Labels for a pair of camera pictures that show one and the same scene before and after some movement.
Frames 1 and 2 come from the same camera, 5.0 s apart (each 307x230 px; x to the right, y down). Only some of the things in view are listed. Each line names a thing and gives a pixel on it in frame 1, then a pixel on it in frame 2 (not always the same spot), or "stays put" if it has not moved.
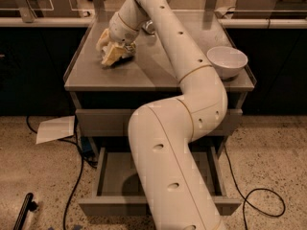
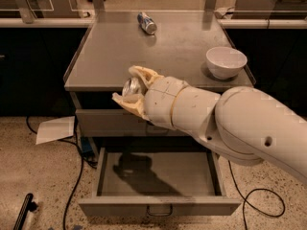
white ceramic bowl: [227, 61] stays put
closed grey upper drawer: [116, 122] stays put
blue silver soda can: [149, 27] stays put
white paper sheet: [55, 128] stays put
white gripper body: [120, 34] → [160, 101]
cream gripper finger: [104, 39] → [147, 77]
